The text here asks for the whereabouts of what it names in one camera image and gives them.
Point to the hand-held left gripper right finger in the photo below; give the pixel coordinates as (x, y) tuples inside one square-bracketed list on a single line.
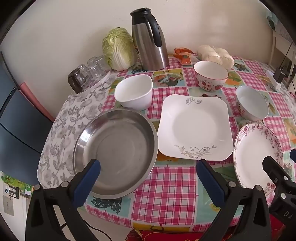
[(211, 185)]

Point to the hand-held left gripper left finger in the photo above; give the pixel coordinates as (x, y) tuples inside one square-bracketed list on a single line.
[(89, 178)]

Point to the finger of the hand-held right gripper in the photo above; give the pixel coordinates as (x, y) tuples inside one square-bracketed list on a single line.
[(275, 170), (293, 154)]

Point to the round floral plate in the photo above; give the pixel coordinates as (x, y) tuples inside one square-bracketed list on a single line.
[(252, 157)]

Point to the stainless steel basin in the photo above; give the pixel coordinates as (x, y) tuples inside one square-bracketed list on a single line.
[(120, 150)]

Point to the white square plate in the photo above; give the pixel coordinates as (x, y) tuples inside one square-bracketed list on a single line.
[(194, 125)]

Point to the pale strawberry print bowl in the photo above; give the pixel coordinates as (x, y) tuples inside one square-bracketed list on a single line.
[(252, 104)]

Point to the plain white bowl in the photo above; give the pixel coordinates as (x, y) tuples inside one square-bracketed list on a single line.
[(134, 92)]

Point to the red-rimmed strawberry bowl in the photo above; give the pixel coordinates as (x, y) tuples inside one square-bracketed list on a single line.
[(209, 71)]

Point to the pink checked tablecloth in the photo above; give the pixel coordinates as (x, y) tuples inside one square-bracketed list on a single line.
[(173, 197)]

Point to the grey floral cloth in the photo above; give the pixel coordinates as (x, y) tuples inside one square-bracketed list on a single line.
[(64, 129)]

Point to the red patterned seat cushion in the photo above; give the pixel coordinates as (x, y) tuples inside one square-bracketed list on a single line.
[(161, 235)]

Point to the white power strip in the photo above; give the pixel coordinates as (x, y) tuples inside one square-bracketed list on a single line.
[(272, 83)]

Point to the green printed carton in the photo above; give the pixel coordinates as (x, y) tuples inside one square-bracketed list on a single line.
[(13, 185)]

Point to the black charger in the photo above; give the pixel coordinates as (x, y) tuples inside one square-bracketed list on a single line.
[(279, 74)]

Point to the pink board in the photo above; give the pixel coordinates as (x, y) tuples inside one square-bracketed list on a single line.
[(34, 102)]

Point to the clear glass cup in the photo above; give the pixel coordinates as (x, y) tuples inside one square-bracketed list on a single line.
[(91, 60), (83, 76), (101, 62), (94, 71)]

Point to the white wooden shelf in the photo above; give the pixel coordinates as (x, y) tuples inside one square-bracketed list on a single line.
[(274, 46)]

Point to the bagged white steamed buns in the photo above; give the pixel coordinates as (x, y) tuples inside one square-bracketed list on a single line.
[(215, 55)]

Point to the orange snack packet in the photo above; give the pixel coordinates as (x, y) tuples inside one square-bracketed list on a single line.
[(185, 56)]

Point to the napa cabbage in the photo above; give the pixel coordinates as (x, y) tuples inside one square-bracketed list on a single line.
[(118, 48)]

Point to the stainless steel thermos jug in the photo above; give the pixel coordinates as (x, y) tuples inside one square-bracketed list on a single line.
[(150, 46)]

